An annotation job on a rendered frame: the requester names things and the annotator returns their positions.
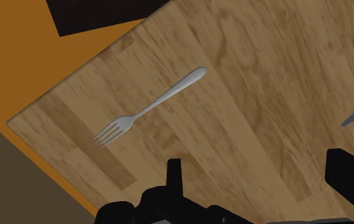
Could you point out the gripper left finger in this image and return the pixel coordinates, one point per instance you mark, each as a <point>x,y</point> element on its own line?
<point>174,176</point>

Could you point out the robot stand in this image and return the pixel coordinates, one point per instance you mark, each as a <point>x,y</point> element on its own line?
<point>96,14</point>

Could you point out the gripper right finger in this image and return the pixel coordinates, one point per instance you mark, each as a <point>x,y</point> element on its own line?
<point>350,173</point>

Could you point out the silver fork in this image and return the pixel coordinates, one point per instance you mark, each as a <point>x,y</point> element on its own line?
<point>127,122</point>

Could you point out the wooden table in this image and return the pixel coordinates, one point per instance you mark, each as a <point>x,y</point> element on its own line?
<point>257,77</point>

